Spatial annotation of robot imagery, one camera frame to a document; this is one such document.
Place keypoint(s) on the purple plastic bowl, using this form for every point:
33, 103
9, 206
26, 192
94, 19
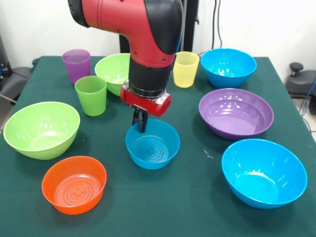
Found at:
234, 118

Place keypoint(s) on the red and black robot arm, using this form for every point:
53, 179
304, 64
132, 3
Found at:
138, 29

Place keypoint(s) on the purple plastic cup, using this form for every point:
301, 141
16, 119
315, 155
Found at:
76, 64

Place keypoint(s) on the black equipment casing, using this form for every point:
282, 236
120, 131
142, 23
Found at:
3, 69

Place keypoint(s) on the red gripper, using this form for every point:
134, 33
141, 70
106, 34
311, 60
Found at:
148, 105

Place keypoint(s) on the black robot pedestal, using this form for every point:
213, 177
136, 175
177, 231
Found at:
190, 37

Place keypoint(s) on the yellow plastic cup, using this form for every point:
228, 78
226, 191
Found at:
185, 74

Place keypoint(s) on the grey base with black knob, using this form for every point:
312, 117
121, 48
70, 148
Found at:
303, 84

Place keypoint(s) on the green plastic bowl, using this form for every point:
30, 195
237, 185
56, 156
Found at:
42, 138
111, 71

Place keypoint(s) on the dark green tablecloth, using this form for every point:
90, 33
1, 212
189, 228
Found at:
172, 217

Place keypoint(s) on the grey wheeled base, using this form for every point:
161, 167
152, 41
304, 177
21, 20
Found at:
14, 84

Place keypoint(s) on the small orange plastic bowl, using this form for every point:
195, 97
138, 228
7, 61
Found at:
74, 202

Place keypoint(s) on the green plastic cup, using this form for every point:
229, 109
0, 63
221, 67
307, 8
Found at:
91, 103

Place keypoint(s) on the small blue plastic bowl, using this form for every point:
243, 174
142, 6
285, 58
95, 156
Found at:
153, 160

